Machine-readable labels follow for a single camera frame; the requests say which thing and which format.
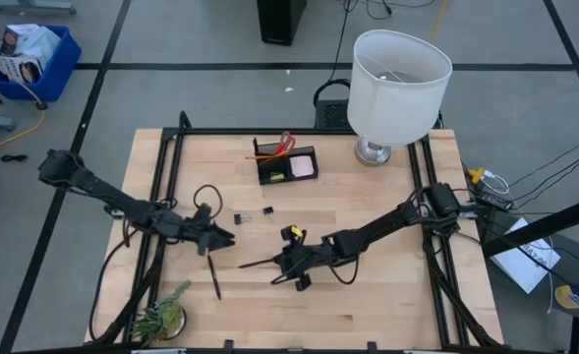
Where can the black mesh desk organizer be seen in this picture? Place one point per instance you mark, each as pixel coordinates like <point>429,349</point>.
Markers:
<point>274,167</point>

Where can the green potted plant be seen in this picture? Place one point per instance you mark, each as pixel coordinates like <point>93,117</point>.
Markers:
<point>163,317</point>

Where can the black power adapter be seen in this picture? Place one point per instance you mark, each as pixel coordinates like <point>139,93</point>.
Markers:
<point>493,201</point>

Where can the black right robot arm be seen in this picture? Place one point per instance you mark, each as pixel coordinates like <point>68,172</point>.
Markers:
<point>377,228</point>

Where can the white paper sheet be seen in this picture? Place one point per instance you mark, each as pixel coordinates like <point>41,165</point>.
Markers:
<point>525,268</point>

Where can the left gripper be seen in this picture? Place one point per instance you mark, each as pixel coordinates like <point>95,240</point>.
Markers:
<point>198,228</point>

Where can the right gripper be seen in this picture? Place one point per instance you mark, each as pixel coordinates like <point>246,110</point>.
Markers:
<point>308,255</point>

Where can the yellow and blue disc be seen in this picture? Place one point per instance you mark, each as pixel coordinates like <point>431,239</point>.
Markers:
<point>566,297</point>

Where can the black binder clip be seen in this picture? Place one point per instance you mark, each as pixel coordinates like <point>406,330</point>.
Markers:
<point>268,210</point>
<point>238,218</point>

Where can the pink sticky note pad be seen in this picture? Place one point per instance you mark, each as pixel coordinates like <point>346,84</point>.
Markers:
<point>302,166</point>

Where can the black pen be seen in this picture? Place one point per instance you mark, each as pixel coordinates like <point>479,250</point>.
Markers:
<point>257,263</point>
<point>214,277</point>

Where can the black metal table frame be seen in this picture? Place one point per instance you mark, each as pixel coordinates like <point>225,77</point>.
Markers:
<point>220,131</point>

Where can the black stand beam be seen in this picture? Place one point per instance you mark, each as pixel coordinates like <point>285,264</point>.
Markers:
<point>539,227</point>

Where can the black mesh box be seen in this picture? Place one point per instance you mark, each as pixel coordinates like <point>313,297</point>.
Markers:
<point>330,115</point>

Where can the blue plastic bin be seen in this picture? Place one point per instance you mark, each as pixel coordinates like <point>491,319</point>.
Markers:
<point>58,74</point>

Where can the yellow plug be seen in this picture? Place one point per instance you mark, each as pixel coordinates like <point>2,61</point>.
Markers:
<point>477,174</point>

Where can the black computer tower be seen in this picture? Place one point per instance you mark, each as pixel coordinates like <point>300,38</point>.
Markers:
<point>280,22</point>

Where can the printed cardboard box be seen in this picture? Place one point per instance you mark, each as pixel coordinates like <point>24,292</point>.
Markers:
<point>21,69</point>

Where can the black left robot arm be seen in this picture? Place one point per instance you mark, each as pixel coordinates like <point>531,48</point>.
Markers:
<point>112,196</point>

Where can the white shade table lamp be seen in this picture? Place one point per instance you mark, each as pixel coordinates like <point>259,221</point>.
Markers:
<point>397,98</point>

